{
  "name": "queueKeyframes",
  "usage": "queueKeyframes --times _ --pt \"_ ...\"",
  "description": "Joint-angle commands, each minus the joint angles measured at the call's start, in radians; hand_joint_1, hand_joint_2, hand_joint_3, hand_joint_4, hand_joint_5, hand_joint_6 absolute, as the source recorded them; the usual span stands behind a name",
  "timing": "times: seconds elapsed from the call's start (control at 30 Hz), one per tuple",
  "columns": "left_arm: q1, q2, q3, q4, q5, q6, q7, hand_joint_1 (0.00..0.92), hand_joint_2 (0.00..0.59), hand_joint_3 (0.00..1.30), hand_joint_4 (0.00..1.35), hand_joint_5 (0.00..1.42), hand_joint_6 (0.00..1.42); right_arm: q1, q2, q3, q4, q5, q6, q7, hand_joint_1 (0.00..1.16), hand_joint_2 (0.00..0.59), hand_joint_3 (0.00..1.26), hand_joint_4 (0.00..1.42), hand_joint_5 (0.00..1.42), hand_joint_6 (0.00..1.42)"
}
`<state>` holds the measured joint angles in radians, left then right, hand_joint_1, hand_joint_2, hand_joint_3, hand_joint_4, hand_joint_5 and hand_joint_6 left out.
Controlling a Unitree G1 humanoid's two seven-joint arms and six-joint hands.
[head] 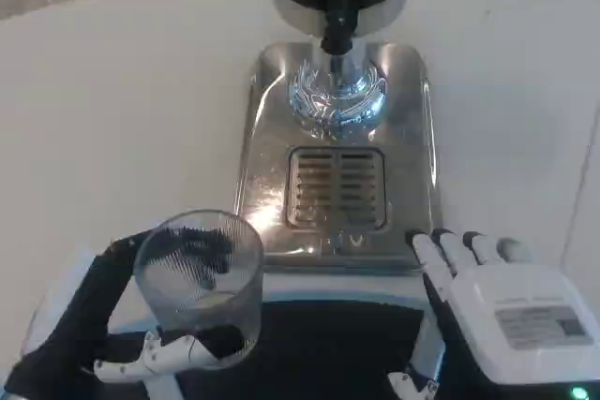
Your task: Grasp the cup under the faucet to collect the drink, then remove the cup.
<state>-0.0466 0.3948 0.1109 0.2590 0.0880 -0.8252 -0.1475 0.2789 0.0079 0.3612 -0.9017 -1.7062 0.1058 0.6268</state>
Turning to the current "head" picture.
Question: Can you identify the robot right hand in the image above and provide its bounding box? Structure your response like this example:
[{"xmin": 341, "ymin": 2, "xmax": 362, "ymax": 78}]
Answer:
[{"xmin": 387, "ymin": 228, "xmax": 600, "ymax": 400}]

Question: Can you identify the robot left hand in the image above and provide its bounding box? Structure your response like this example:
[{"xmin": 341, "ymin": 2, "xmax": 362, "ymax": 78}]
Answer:
[{"xmin": 4, "ymin": 225, "xmax": 248, "ymax": 400}]

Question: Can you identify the clear ribbed glass cup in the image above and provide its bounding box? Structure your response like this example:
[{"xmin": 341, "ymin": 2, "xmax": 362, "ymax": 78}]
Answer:
[{"xmin": 132, "ymin": 209, "xmax": 265, "ymax": 370}]

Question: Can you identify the steel drip tray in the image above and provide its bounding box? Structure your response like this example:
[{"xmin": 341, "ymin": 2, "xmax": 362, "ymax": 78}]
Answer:
[{"xmin": 232, "ymin": 40, "xmax": 444, "ymax": 275}]

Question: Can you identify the white black robot torso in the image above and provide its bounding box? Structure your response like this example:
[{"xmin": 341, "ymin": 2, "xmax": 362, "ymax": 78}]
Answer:
[{"xmin": 21, "ymin": 249, "xmax": 447, "ymax": 400}]

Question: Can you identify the slotted steel drain grid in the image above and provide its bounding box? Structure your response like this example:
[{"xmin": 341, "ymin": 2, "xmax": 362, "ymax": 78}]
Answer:
[{"xmin": 284, "ymin": 145, "xmax": 391, "ymax": 233}]

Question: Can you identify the black dispenser tap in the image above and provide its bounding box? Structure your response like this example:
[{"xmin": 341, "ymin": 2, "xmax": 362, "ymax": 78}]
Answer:
[{"xmin": 319, "ymin": 0, "xmax": 360, "ymax": 56}]

